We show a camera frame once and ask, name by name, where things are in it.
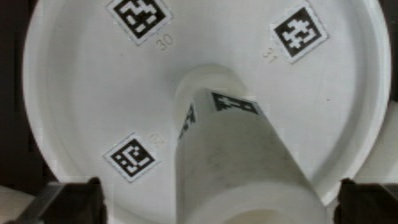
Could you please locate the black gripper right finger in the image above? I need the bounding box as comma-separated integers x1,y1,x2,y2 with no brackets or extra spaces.
331,179,398,224

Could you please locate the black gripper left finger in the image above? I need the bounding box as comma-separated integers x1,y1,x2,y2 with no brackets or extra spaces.
10,177,108,224

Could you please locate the white cylindrical table leg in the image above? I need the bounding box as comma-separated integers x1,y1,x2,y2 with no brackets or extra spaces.
175,89,326,224

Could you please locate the white round table top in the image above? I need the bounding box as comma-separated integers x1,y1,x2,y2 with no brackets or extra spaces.
22,0,390,224

